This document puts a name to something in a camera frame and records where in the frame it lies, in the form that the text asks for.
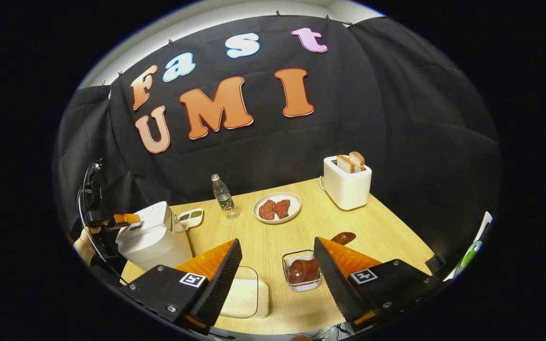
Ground brown wooden spoon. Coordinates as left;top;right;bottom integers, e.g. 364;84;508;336
287;232;356;285

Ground white toaster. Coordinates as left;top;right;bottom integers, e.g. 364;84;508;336
323;155;373;211

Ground black backdrop cloth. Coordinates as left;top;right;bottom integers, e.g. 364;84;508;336
53;14;502;266

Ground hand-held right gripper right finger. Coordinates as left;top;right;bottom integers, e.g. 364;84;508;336
314;237;443;332

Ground clear wire chopstick holder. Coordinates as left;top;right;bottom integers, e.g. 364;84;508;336
282;250;323;292

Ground white rice cooker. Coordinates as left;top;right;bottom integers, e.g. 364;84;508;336
116;201;193;271

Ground white round plate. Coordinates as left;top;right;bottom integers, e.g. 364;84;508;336
253;192;302;224

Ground clear plastic water bottle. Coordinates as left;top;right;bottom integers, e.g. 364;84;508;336
211;174;239;220

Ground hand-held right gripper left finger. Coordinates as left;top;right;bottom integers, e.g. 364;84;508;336
120;238;243;336

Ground small white condiment dish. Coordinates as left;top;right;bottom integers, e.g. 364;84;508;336
176;208;204;230

